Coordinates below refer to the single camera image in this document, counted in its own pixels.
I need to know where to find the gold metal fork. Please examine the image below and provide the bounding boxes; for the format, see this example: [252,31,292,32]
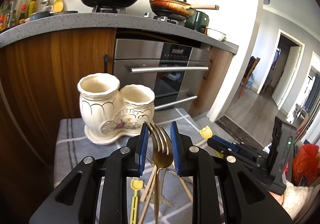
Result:
[145,122,173,223]

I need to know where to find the yellow tulip plastic pick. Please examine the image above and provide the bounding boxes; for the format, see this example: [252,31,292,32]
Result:
[199,126,213,140]
[130,179,143,224]

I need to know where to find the wooden chopstick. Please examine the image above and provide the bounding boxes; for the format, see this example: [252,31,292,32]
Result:
[180,177,193,201]
[138,178,155,224]
[140,166,157,202]

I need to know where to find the cream fuzzy sleeve forearm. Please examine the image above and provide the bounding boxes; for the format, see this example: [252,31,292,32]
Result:
[281,181,319,221]

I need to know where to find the stainless steel built-in oven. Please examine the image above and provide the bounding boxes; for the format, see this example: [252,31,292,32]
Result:
[113,39,210,111]

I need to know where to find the cream ceramic double utensil holder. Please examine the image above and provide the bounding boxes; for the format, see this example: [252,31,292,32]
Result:
[77,73,155,145]

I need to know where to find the white bowl on counter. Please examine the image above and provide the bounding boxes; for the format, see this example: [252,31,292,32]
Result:
[206,27,226,42]

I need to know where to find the grey speckled countertop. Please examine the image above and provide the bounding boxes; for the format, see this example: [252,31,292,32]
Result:
[1,13,239,55]

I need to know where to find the green kettle appliance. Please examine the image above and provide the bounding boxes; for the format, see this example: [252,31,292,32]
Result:
[184,10,209,34]

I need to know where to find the wooden cabinet door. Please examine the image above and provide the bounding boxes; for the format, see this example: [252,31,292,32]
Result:
[1,28,116,165]

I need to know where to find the brown frying pan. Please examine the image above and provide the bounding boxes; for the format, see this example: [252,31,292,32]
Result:
[149,0,220,21]

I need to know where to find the blue ceramic bowl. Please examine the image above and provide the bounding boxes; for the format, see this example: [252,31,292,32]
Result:
[29,10,51,21]

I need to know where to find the red cap sauce bottle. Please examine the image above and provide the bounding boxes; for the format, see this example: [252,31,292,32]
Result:
[17,0,27,25]

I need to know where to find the yellow mustard bottle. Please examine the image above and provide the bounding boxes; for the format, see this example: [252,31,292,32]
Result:
[27,0,37,17]

